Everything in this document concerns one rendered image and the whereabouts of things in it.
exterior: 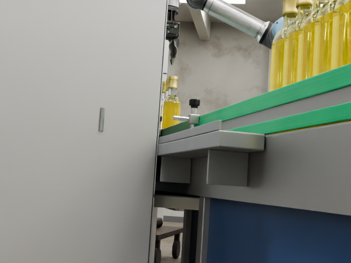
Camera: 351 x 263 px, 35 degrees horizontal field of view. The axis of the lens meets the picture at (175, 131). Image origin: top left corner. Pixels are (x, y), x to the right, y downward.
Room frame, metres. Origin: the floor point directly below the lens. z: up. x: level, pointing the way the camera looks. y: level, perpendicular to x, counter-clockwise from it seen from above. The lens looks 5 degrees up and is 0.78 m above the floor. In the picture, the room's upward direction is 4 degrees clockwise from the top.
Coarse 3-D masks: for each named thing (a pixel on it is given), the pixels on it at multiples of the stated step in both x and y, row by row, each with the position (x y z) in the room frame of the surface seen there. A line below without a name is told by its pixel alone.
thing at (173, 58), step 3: (174, 42) 2.10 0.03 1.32; (171, 45) 2.12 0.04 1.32; (174, 45) 2.10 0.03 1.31; (171, 48) 2.12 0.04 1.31; (174, 48) 2.10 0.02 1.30; (171, 51) 2.12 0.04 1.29; (174, 51) 2.10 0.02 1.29; (177, 51) 2.08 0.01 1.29; (171, 54) 2.12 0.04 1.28; (174, 54) 2.11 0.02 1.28; (171, 57) 2.12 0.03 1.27; (174, 57) 2.12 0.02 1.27; (171, 60) 2.12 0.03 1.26; (174, 60) 2.12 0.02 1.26; (171, 63) 2.12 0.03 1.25
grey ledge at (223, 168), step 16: (192, 128) 1.12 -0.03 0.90; (208, 128) 1.02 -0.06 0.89; (160, 144) 1.41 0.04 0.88; (176, 144) 1.24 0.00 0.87; (192, 144) 1.11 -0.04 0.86; (208, 144) 1.01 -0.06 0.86; (224, 144) 0.96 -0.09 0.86; (240, 144) 0.97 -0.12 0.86; (256, 144) 0.98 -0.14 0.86; (160, 160) 1.70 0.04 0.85; (176, 160) 1.43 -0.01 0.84; (208, 160) 1.04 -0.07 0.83; (224, 160) 1.04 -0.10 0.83; (240, 160) 1.05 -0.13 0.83; (160, 176) 1.42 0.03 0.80; (176, 176) 1.43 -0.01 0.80; (208, 176) 1.04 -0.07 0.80; (224, 176) 1.04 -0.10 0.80; (240, 176) 1.05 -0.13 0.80
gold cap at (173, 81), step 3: (171, 78) 1.94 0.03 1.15; (174, 78) 1.94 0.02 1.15; (177, 78) 1.95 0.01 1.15; (168, 81) 1.95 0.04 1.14; (171, 81) 1.94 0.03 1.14; (174, 81) 1.94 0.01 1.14; (177, 81) 1.95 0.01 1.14; (168, 84) 1.95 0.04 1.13; (171, 84) 1.94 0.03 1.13; (174, 84) 1.94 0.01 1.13; (177, 84) 1.95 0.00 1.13; (168, 87) 1.95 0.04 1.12; (171, 87) 1.94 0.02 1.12; (174, 87) 1.94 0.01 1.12; (177, 87) 1.95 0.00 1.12
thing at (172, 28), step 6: (168, 6) 2.05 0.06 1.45; (168, 12) 2.07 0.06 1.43; (174, 12) 2.07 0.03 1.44; (168, 18) 2.07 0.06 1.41; (174, 18) 2.07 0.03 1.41; (168, 24) 2.05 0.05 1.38; (174, 24) 2.06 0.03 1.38; (168, 30) 2.05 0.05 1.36; (174, 30) 2.06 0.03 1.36; (168, 36) 2.07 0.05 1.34; (174, 36) 2.06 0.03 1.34
